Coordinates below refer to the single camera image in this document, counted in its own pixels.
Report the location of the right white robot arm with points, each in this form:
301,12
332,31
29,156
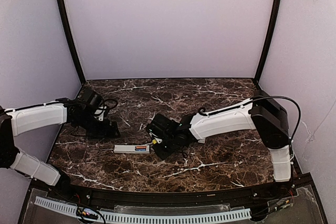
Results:
261,113

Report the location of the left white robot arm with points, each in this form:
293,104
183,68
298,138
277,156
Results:
88,112

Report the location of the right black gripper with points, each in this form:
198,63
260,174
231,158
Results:
163,148

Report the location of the white remote control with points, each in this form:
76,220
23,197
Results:
129,149

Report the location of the black frame post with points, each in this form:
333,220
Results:
268,39
70,41

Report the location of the right black frame post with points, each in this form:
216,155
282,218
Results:
268,39

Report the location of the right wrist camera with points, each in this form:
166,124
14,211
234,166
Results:
154,130

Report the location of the white slotted cable duct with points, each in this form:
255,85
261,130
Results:
132,214

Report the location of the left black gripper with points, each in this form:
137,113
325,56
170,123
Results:
104,128

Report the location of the left black frame post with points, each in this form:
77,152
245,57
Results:
70,41

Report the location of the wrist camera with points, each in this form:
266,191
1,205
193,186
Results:
104,109
154,130

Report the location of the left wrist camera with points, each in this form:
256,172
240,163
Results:
104,109

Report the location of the black front table rail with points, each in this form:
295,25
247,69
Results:
244,196

